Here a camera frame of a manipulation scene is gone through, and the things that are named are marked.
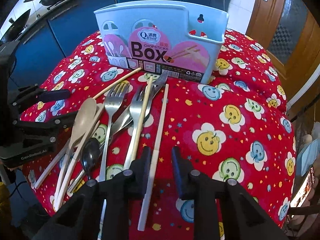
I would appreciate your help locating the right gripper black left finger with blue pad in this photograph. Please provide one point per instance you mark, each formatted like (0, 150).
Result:
(100, 210)

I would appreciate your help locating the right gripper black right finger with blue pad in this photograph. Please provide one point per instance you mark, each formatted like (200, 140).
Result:
(241, 215)

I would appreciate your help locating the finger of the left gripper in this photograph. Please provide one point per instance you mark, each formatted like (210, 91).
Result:
(61, 121)
(31, 95)

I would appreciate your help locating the long bamboo chopstick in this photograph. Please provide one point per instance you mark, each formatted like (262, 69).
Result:
(116, 82)

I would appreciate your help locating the white chopstick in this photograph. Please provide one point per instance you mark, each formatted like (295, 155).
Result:
(147, 198)
(51, 165)

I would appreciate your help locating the blue kitchen base cabinets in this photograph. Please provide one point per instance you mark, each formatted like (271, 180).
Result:
(56, 34)

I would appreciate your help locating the cream chopstick left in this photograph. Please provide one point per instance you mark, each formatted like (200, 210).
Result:
(75, 156)

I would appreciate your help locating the dark steel spoon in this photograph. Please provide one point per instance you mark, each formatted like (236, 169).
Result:
(88, 159)

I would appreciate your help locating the steel fork left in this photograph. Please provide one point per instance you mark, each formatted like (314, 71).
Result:
(112, 103)

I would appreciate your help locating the steel fork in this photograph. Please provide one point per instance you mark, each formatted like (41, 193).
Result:
(112, 103)
(135, 110)

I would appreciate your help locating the black wok far left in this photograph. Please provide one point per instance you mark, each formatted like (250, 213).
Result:
(16, 28)

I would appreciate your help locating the steel fork middle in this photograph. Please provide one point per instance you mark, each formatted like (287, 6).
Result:
(135, 110)

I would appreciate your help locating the bamboo chopstick centre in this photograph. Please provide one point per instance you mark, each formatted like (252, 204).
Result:
(141, 119)

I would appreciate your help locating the red smiley flower cloth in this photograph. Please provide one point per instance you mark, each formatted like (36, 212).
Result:
(234, 127)

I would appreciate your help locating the steel fork underneath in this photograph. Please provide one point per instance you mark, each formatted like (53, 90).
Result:
(125, 118)

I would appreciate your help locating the light blue chopsticks box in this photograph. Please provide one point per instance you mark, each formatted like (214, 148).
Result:
(181, 39)

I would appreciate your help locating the wooden door with glass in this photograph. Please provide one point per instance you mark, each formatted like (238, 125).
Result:
(290, 34)

